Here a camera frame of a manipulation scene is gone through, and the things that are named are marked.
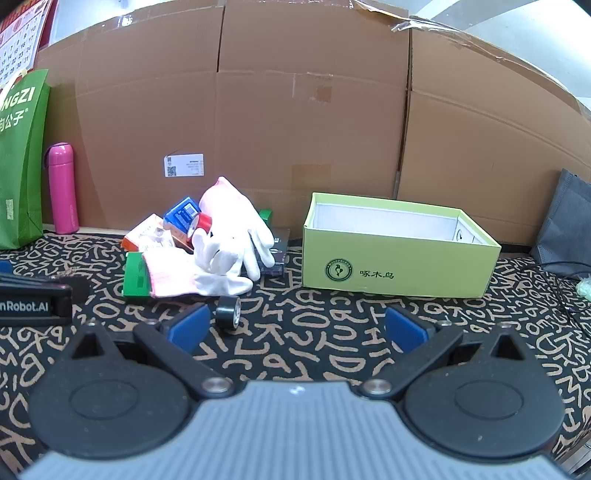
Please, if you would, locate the black tape roll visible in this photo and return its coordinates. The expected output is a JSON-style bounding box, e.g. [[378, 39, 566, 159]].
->
[[214, 295, 241, 331]]

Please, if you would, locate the black cable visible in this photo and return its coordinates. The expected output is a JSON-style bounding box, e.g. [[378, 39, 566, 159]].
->
[[541, 260, 591, 325]]

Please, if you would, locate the pink bottle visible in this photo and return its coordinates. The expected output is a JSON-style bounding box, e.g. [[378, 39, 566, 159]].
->
[[43, 142, 79, 234]]

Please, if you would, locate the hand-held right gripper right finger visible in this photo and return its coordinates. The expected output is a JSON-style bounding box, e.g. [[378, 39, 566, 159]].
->
[[358, 305, 527, 400]]

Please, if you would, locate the green shoe box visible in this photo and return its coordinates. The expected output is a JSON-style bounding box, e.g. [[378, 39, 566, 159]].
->
[[301, 192, 502, 299]]

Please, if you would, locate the grey fabric bag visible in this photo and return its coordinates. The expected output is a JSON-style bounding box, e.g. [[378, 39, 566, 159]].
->
[[530, 168, 591, 278]]

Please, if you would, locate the red wall calendar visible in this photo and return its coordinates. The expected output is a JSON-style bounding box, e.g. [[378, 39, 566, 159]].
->
[[0, 0, 59, 88]]

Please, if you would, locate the green tote bag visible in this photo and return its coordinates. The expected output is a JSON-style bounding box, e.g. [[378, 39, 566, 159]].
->
[[0, 69, 51, 250]]

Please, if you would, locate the white shipping label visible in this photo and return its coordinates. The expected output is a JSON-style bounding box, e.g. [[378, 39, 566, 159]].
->
[[163, 152, 205, 179]]

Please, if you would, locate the orange and white box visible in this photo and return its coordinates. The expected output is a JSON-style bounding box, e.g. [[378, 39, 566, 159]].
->
[[122, 213, 195, 254]]

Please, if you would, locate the long dark blue box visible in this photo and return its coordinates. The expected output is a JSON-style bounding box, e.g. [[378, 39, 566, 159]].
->
[[256, 227, 291, 278]]

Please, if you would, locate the brown cardboard sheet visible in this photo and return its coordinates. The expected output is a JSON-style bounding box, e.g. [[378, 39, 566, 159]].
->
[[34, 0, 413, 234], [396, 16, 588, 246]]

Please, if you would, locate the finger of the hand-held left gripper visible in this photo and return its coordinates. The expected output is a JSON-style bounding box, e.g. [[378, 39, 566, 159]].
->
[[0, 271, 74, 326]]

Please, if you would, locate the black patterned mat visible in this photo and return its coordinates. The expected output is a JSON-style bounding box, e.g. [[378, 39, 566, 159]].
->
[[0, 225, 591, 480]]

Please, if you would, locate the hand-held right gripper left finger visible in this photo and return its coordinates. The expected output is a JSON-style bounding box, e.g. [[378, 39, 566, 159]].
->
[[69, 303, 236, 400]]

